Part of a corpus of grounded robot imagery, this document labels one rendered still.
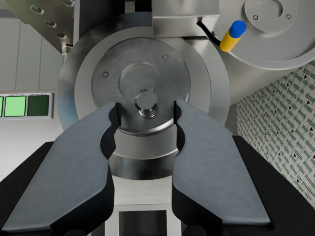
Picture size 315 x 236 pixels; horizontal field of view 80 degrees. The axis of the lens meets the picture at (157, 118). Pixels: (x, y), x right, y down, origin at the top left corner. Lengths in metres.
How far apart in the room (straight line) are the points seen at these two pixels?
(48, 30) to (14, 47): 1.75
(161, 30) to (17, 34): 2.19
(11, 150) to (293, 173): 0.60
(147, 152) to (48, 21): 0.42
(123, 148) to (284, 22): 0.18
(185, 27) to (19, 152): 0.53
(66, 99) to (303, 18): 0.23
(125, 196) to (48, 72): 1.68
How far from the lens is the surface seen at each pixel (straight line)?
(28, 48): 2.21
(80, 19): 0.21
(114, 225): 0.54
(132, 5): 0.63
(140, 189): 0.50
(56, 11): 0.47
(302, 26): 0.24
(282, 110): 0.30
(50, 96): 0.57
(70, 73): 0.18
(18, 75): 2.15
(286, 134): 0.30
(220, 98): 0.17
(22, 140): 0.60
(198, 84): 0.16
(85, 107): 0.17
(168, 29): 0.17
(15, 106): 0.62
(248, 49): 0.20
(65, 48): 0.58
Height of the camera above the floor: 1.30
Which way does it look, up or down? 8 degrees down
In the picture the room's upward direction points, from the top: 178 degrees clockwise
